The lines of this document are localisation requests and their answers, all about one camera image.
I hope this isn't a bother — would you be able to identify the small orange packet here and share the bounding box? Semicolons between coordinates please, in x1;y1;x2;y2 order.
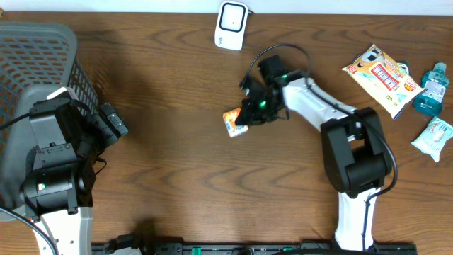
222;108;248;138

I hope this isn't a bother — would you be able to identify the yellow snack bag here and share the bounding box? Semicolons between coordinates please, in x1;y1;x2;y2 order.
343;44;425;119

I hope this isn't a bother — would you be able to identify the blue mouthwash bottle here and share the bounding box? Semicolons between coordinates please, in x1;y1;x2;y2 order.
413;62;449;117

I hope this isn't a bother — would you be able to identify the teal snack pack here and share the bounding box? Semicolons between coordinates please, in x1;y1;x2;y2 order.
411;117;452;162

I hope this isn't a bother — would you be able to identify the small green round-logo box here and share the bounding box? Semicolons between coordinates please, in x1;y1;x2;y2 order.
398;62;411;75

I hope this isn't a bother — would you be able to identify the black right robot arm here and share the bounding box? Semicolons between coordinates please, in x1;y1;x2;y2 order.
234;55;397;251

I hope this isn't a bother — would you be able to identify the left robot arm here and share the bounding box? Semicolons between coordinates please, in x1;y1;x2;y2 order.
21;98;128;254

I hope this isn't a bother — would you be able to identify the white barcode scanner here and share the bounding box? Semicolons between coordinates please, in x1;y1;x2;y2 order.
214;1;249;51

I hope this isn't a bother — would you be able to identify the grey plastic mesh basket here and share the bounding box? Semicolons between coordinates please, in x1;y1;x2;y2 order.
1;21;98;215

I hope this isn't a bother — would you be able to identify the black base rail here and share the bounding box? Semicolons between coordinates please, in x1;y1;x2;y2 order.
91;242;418;255

